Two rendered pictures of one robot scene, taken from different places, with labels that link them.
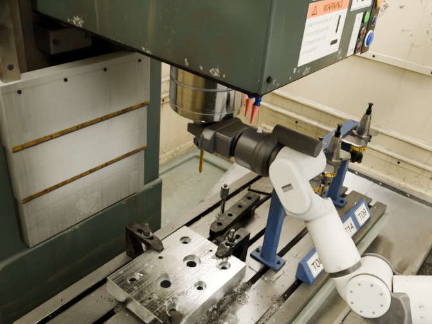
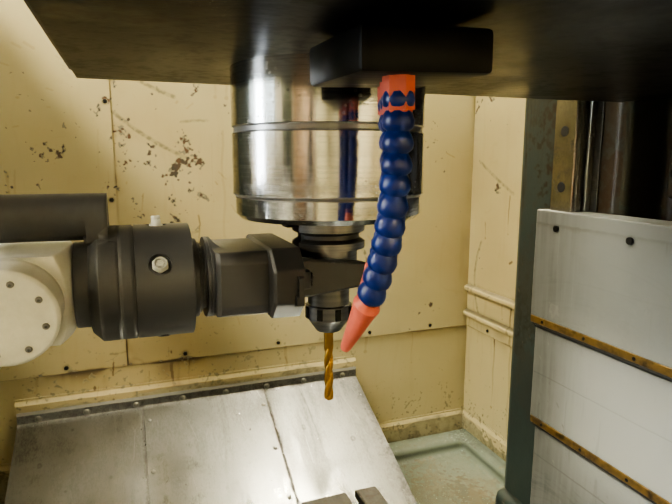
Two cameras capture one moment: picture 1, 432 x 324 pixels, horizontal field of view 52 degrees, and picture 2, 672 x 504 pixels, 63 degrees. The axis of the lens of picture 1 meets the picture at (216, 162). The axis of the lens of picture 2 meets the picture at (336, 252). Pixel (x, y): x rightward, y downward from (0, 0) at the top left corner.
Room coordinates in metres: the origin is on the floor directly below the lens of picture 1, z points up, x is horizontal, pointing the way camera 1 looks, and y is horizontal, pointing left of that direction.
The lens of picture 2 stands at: (1.14, -0.36, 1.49)
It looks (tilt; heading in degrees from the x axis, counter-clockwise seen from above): 10 degrees down; 123
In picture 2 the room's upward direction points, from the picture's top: straight up
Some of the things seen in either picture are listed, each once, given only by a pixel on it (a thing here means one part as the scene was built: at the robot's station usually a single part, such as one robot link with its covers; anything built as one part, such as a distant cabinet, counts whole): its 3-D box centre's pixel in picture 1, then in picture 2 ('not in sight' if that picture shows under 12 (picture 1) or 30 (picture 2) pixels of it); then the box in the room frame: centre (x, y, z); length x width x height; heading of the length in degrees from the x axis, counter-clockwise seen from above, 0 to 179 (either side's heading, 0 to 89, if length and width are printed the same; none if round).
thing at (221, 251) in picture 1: (231, 249); not in sight; (0.95, -0.07, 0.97); 0.13 x 0.03 x 0.15; 144
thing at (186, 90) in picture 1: (207, 80); (328, 144); (0.88, 0.03, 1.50); 0.16 x 0.16 x 0.12
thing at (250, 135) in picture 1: (240, 141); (213, 273); (0.82, -0.05, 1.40); 0.13 x 0.12 x 0.10; 144
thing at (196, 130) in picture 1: (197, 132); not in sight; (0.85, 0.05, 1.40); 0.06 x 0.02 x 0.03; 54
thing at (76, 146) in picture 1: (86, 145); (670, 434); (1.14, 0.39, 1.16); 0.48 x 0.05 x 0.51; 144
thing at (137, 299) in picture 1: (179, 277); not in sight; (0.84, 0.07, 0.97); 0.29 x 0.23 x 0.05; 144
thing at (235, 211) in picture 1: (234, 218); not in sight; (1.15, -0.08, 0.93); 0.26 x 0.05 x 0.06; 149
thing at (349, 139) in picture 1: (354, 141); not in sight; (1.24, -0.43, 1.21); 0.07 x 0.05 x 0.01; 54
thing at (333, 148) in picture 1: (334, 146); not in sight; (1.11, -0.33, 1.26); 0.04 x 0.04 x 0.07
